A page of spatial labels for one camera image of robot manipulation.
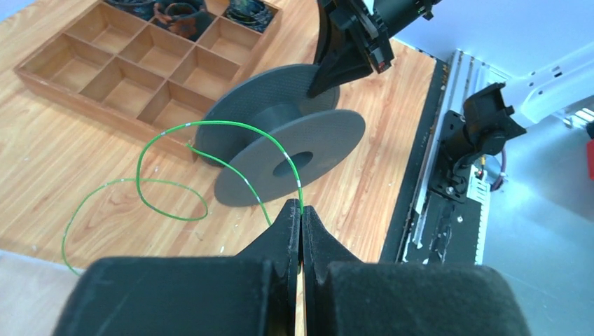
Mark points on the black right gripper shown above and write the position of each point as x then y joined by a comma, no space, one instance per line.
353,38

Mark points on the clear plastic box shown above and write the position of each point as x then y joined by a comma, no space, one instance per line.
33,293

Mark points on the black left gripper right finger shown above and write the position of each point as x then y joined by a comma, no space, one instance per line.
346,296

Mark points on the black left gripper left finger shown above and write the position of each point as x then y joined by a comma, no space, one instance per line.
251,293

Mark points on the green blue rolled tie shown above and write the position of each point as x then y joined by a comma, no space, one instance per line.
252,14

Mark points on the dark blue rolled tie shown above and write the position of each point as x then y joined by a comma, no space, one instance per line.
132,5

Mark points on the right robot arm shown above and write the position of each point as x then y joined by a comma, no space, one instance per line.
540,29

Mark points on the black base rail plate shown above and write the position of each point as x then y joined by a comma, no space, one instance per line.
433,220

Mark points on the orange floral rolled tie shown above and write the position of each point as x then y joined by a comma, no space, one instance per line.
187,19

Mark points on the wooden compartment tray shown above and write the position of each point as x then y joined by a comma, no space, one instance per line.
141,79

